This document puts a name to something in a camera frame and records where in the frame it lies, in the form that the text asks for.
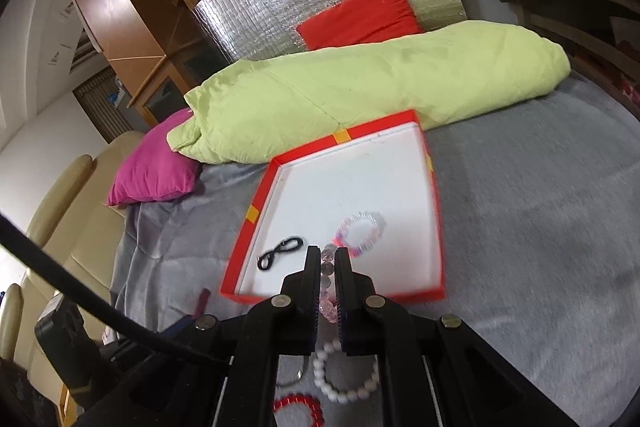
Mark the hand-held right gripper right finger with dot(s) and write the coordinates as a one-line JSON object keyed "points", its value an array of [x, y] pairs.
{"points": [[342, 297]]}

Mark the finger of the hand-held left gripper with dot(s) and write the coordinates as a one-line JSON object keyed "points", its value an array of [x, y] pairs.
{"points": [[177, 327]]}

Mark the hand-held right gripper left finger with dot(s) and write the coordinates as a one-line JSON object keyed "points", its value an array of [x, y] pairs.
{"points": [[312, 287]]}

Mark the silver bangle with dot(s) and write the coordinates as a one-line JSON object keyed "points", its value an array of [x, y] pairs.
{"points": [[301, 369]]}

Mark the red shallow cardboard box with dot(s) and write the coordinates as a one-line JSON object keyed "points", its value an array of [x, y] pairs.
{"points": [[325, 197]]}

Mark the beige sofa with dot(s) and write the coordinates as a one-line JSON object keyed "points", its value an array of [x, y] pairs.
{"points": [[65, 217]]}

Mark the magenta pillow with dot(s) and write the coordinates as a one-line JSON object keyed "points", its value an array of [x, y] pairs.
{"points": [[150, 167]]}

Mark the light green folded duvet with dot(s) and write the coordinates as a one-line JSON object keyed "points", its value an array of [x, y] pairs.
{"points": [[350, 82]]}

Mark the red cushion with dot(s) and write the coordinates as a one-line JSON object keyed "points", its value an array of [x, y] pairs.
{"points": [[360, 17]]}

